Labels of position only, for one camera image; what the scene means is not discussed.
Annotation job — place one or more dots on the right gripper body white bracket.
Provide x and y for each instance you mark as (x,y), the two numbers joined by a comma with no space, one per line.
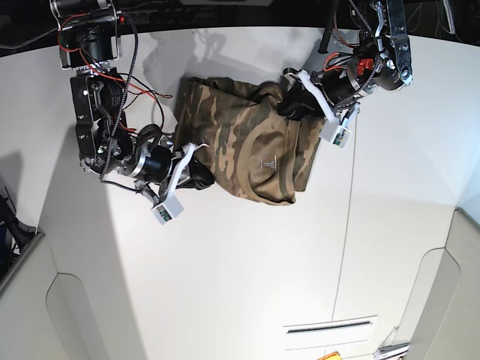
(179,174)

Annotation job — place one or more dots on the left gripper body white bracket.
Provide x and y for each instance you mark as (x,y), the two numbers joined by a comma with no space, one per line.
(336,91)

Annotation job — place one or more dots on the grey device at edge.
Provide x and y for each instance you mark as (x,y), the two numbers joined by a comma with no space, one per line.
(397,351)

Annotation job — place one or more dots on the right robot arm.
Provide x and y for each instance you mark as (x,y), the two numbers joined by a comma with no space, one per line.
(99,42)

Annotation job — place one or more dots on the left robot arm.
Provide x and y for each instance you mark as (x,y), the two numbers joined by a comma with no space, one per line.
(381,58)

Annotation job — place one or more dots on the orange object at edge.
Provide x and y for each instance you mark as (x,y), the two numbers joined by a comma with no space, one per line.
(331,356)

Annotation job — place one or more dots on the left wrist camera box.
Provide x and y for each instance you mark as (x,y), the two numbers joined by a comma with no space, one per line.
(335,134)

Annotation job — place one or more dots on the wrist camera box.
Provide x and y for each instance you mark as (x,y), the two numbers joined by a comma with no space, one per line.
(335,134)
(169,209)

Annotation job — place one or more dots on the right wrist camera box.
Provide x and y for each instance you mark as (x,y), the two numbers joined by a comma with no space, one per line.
(169,209)

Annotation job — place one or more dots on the black power strip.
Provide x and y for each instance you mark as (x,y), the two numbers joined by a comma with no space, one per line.
(143,17)

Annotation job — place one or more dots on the camouflage T-shirt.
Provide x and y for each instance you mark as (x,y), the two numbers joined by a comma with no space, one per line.
(252,152)

